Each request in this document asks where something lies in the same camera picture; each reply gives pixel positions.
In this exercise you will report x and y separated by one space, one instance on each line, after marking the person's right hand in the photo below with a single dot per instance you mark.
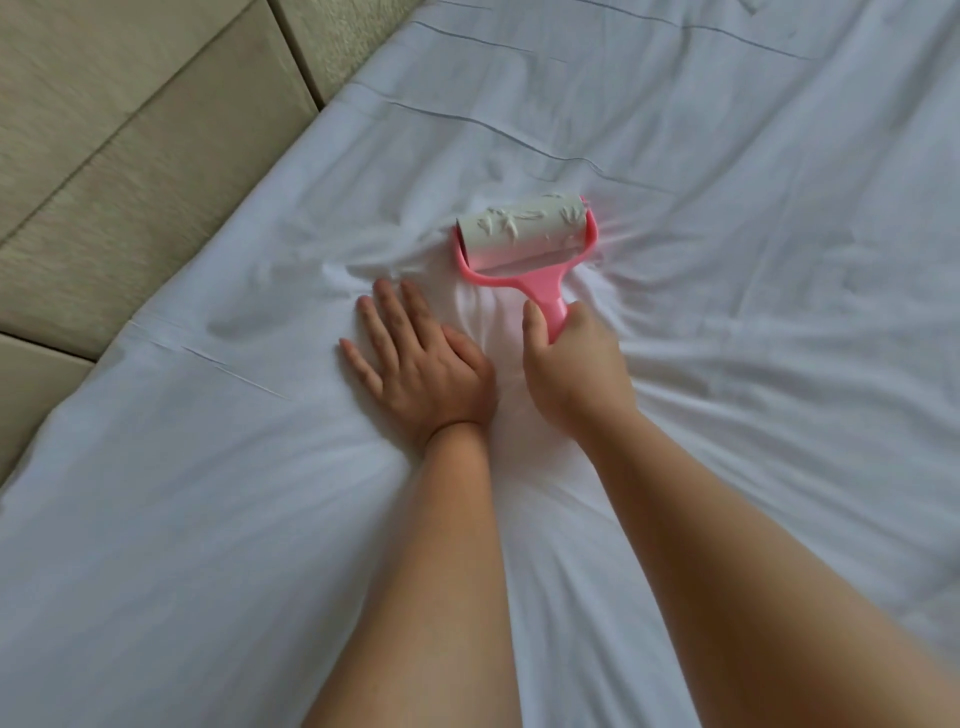
578 375

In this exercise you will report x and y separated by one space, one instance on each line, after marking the person's left hand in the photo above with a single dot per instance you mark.
435 375

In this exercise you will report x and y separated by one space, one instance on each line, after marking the pink lint roller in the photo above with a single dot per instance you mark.
525 228

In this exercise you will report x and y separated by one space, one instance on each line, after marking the white bed sheet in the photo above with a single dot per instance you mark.
720 240

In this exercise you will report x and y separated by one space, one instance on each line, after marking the person's left forearm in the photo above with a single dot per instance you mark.
428 600

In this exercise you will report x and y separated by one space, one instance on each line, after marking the person's right forearm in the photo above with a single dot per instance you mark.
765 585

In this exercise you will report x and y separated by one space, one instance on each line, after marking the beige padded headboard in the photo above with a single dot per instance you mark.
135 165

